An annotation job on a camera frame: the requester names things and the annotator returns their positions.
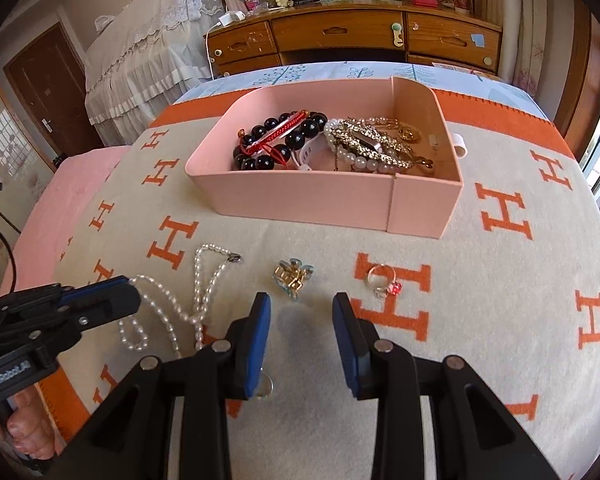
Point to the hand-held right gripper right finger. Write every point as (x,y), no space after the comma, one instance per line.
(347,345)

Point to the pink blanket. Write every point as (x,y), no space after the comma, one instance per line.
(65,200)

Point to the gold rhinestone hair comb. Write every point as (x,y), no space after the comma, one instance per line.
(341,135)

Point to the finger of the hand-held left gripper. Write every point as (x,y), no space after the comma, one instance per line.
(110,307)
(100,287)

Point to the white charger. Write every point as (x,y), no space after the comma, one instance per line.
(231,17)

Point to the wooden desk with drawers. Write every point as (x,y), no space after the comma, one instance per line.
(330,30)

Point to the black flashlight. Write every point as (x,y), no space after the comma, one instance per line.
(304,0)

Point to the pink pen cup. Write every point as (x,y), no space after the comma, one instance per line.
(250,2)

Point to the magazine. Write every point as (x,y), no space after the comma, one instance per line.
(460,67)

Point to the small red box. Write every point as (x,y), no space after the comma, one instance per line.
(422,1)

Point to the brown wooden door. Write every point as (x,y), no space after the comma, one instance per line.
(45,85)

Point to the pale floral curtain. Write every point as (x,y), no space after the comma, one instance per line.
(522,25)

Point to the green white drawer lock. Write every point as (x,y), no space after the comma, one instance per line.
(397,35)

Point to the blue sticky note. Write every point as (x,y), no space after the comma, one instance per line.
(477,40)

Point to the pink storage box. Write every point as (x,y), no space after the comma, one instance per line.
(330,195)

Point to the person's left hand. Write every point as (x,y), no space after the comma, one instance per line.
(30,440)

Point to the white lace cover cloth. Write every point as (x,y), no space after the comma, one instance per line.
(140,60)

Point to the white smartwatch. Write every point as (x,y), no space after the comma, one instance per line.
(307,152)

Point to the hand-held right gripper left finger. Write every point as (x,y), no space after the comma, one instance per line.
(257,345)

